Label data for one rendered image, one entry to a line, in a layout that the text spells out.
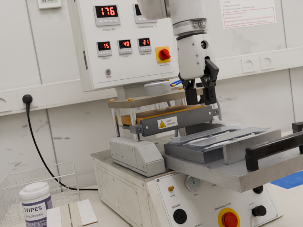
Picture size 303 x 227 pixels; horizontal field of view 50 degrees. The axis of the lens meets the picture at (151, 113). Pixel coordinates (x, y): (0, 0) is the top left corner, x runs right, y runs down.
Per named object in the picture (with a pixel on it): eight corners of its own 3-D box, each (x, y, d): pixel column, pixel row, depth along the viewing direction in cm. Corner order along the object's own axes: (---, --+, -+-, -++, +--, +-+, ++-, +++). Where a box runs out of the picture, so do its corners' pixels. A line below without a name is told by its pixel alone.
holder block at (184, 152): (165, 153, 80) (163, 143, 80) (228, 136, 89) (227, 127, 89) (204, 164, 65) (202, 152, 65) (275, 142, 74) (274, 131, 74)
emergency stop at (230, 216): (224, 232, 78) (218, 215, 79) (237, 226, 79) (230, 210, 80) (227, 231, 76) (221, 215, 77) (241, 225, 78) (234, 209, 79)
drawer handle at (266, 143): (246, 169, 58) (243, 147, 58) (303, 149, 65) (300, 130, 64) (254, 171, 56) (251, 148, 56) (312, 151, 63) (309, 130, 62)
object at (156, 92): (106, 129, 108) (99, 90, 106) (184, 112, 121) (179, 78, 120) (135, 134, 86) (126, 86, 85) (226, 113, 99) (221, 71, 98)
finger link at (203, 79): (216, 63, 74) (216, 86, 76) (204, 61, 78) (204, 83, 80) (206, 65, 73) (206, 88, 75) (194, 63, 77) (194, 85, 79)
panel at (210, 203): (181, 260, 71) (153, 179, 77) (279, 216, 84) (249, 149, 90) (185, 260, 69) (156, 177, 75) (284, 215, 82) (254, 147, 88)
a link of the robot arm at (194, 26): (215, 17, 76) (217, 30, 76) (194, 25, 84) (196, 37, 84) (185, 19, 72) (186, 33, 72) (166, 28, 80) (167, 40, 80)
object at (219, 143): (203, 156, 67) (201, 146, 66) (188, 153, 72) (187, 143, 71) (268, 137, 75) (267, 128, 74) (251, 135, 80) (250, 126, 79)
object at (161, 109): (122, 128, 103) (117, 99, 102) (181, 115, 113) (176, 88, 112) (145, 132, 88) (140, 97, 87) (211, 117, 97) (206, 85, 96)
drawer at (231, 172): (160, 168, 82) (155, 138, 81) (228, 148, 91) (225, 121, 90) (241, 197, 55) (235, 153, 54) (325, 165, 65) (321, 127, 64)
